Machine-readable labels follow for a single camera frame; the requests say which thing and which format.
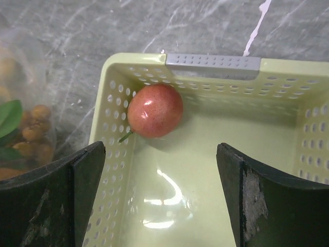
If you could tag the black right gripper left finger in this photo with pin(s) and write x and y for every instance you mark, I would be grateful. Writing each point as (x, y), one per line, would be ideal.
(51, 205)

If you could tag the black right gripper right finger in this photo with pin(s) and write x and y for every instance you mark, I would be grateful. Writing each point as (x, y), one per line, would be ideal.
(269, 207)

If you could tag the pale green plastic basket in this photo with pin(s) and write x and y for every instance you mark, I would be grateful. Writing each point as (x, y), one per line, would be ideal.
(167, 191)

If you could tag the purple passion fruit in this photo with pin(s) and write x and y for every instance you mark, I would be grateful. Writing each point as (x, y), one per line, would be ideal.
(154, 111)

